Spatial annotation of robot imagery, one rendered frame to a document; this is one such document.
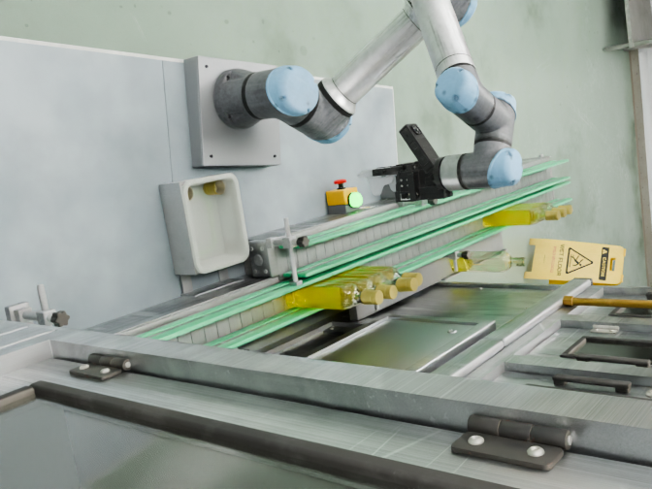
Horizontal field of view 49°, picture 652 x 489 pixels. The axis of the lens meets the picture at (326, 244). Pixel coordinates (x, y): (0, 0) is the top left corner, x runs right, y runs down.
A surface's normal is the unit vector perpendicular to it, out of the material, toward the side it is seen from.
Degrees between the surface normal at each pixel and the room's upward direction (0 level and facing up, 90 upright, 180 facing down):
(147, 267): 0
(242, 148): 3
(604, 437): 90
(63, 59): 0
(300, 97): 9
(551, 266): 77
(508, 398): 90
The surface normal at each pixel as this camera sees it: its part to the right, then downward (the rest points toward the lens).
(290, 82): 0.65, 0.00
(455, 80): -0.64, -0.27
